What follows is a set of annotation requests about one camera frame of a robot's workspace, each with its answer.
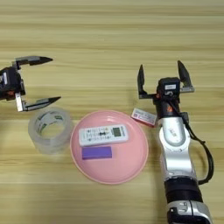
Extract pink round plate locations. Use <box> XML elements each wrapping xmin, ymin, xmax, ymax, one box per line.
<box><xmin>69</xmin><ymin>109</ymin><xmax>150</xmax><ymax>186</ymax></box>

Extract clear tape roll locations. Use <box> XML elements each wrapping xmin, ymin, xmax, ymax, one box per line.
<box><xmin>27</xmin><ymin>106</ymin><xmax>74</xmax><ymax>156</ymax></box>

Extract gripper small black box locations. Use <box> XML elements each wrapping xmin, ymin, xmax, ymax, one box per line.
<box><xmin>157</xmin><ymin>77</ymin><xmax>181</xmax><ymax>96</ymax></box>
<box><xmin>0</xmin><ymin>71</ymin><xmax>9</xmax><ymax>88</ymax></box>

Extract white remote control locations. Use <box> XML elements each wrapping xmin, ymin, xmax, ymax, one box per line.
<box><xmin>78</xmin><ymin>124</ymin><xmax>130</xmax><ymax>147</ymax></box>

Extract right gripper small black box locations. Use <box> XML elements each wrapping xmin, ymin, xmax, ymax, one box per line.
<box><xmin>157</xmin><ymin>77</ymin><xmax>181</xmax><ymax>96</ymax></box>

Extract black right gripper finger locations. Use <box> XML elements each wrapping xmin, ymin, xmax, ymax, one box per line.
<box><xmin>178</xmin><ymin>60</ymin><xmax>195</xmax><ymax>94</ymax></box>
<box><xmin>136</xmin><ymin>64</ymin><xmax>157</xmax><ymax>100</ymax></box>

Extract small white pink box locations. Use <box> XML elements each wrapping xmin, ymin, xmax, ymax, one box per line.
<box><xmin>130</xmin><ymin>108</ymin><xmax>158</xmax><ymax>128</ymax></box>

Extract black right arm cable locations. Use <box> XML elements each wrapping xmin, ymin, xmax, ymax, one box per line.
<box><xmin>170</xmin><ymin>100</ymin><xmax>215</xmax><ymax>186</ymax></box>

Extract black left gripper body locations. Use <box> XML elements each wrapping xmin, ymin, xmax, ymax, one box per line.
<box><xmin>0</xmin><ymin>66</ymin><xmax>26</xmax><ymax>102</ymax></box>

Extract purple rectangular block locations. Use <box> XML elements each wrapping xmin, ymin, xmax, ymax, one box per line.
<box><xmin>81</xmin><ymin>145</ymin><xmax>113</xmax><ymax>160</ymax></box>

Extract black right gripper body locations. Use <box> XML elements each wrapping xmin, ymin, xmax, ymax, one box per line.
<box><xmin>153</xmin><ymin>92</ymin><xmax>182</xmax><ymax>119</ymax></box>

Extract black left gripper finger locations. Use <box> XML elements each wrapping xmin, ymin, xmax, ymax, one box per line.
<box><xmin>15</xmin><ymin>92</ymin><xmax>61</xmax><ymax>113</ymax></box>
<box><xmin>11</xmin><ymin>55</ymin><xmax>54</xmax><ymax>70</ymax></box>

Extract left gripper small black box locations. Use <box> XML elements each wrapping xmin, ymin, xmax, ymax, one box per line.
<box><xmin>0</xmin><ymin>71</ymin><xmax>9</xmax><ymax>88</ymax></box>

